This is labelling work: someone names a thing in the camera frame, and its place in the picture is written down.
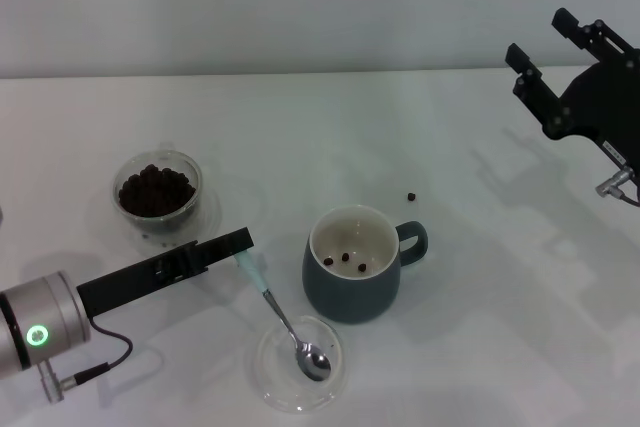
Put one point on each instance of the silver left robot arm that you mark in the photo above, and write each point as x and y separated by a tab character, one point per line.
45	317

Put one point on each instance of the glass bowl of coffee beans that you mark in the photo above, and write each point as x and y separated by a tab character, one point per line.
160	222

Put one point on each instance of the pile of coffee beans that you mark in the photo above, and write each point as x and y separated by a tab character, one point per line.
157	192

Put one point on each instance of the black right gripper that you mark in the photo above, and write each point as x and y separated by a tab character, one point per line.
610	102

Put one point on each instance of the dark green ceramic mug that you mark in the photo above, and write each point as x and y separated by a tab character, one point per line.
345	297

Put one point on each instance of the glass saucer under cup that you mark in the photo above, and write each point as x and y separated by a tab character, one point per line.
207	227

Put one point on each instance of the clear glass dish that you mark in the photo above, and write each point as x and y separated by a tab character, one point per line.
280	392

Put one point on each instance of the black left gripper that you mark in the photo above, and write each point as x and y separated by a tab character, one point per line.
135	279

